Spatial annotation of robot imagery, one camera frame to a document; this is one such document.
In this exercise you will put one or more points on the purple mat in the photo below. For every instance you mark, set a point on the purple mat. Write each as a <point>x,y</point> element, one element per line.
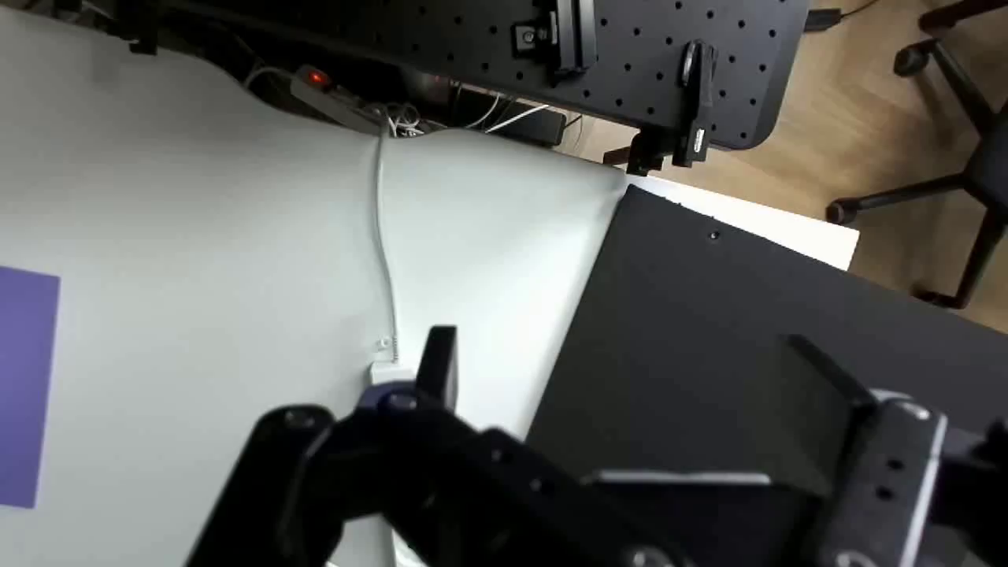
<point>27,388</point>

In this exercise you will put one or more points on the black clamp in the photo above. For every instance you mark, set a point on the black clamp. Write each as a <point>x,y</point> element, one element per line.
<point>688,105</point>

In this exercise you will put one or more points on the black office chair base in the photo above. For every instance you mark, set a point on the black office chair base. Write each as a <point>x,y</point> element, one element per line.
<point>960,157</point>

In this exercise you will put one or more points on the black perforated board table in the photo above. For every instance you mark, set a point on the black perforated board table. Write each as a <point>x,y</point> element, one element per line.
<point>472,43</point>

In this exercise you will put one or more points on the grey floor power strip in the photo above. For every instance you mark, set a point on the grey floor power strip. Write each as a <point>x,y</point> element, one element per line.
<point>327,94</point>

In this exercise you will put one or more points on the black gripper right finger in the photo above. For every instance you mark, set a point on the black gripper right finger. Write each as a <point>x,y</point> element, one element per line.
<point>892,484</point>

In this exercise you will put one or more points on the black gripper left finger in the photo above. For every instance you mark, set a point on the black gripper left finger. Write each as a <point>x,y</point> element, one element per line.
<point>346,473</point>

